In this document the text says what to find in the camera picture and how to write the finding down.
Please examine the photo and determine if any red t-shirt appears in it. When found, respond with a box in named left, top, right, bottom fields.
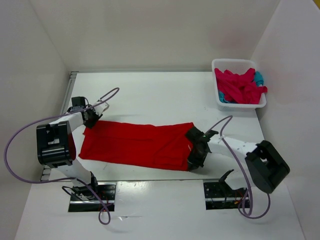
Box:
left=79, top=121, right=194, bottom=171

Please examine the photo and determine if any pink t-shirt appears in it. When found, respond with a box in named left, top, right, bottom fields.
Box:
left=214, top=68, right=268, bottom=105

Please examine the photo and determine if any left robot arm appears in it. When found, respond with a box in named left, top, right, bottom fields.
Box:
left=36, top=96, right=110, bottom=200

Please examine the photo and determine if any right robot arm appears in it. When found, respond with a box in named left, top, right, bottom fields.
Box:
left=185, top=127, right=290, bottom=194

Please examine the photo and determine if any white plastic basket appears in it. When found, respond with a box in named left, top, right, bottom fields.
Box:
left=211, top=58, right=268, bottom=111

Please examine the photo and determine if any teal t-shirt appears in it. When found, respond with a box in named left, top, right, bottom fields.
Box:
left=253, top=71, right=264, bottom=87

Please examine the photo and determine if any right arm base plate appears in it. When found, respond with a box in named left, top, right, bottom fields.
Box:
left=203, top=180, right=247, bottom=210

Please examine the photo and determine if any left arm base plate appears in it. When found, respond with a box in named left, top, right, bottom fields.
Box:
left=62, top=181, right=117, bottom=213

